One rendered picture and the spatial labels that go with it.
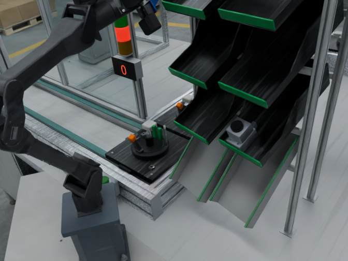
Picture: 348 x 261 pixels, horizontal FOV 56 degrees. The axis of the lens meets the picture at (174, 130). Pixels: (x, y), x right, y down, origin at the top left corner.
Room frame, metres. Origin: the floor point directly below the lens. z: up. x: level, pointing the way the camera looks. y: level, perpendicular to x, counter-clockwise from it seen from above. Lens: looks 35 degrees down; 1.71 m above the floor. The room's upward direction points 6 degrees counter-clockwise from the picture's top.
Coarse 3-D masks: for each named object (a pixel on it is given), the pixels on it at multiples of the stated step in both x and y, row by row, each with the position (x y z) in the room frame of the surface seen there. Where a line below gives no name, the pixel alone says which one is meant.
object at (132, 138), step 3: (132, 135) 0.91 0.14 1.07; (135, 135) 0.92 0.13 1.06; (138, 135) 0.92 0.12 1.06; (129, 138) 0.90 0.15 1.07; (132, 138) 0.89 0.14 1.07; (135, 138) 0.90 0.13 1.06; (132, 141) 0.89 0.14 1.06; (135, 141) 0.90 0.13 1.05; (135, 144) 0.90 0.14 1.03; (138, 144) 0.91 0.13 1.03; (138, 147) 0.91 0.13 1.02; (138, 150) 0.92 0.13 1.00
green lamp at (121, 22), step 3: (126, 15) 1.17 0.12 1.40; (123, 18) 1.16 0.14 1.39; (126, 18) 1.17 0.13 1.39; (117, 21) 1.15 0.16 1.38; (120, 21) 1.15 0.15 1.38; (123, 21) 1.15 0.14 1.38; (126, 21) 1.16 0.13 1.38; (114, 24) 1.16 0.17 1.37; (117, 24) 1.15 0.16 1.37; (120, 24) 1.15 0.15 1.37; (123, 24) 1.15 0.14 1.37; (126, 24) 1.16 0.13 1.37; (117, 27) 1.15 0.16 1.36; (120, 27) 1.15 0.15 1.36
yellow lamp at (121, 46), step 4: (128, 40) 1.16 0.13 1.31; (120, 44) 1.15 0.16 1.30; (124, 44) 1.15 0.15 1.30; (128, 44) 1.16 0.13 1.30; (120, 48) 1.16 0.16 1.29; (124, 48) 1.15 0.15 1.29; (128, 48) 1.16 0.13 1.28; (120, 52) 1.16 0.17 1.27; (124, 52) 1.15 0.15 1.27; (128, 52) 1.15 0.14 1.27; (132, 52) 1.17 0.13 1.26
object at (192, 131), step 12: (216, 84) 0.85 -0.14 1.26; (204, 96) 0.83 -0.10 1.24; (216, 96) 0.81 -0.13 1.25; (228, 96) 0.79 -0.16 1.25; (192, 108) 0.81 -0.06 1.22; (204, 108) 0.79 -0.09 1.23; (216, 108) 0.77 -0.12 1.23; (228, 108) 0.75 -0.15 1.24; (240, 108) 0.74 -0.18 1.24; (180, 120) 0.78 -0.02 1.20; (192, 120) 0.76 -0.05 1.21; (204, 120) 0.75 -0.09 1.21; (216, 120) 0.73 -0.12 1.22; (228, 120) 0.71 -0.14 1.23; (192, 132) 0.70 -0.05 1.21; (204, 132) 0.71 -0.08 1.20; (216, 132) 0.69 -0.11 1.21
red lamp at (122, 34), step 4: (116, 28) 1.16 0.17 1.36; (120, 28) 1.15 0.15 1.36; (124, 28) 1.15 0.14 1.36; (128, 28) 1.17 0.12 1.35; (116, 32) 1.16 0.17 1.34; (120, 32) 1.15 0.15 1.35; (124, 32) 1.15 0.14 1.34; (128, 32) 1.17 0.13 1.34; (120, 36) 1.15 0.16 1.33; (124, 36) 1.15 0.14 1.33; (128, 36) 1.16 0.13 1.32; (120, 40) 1.15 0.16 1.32; (124, 40) 1.15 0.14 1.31
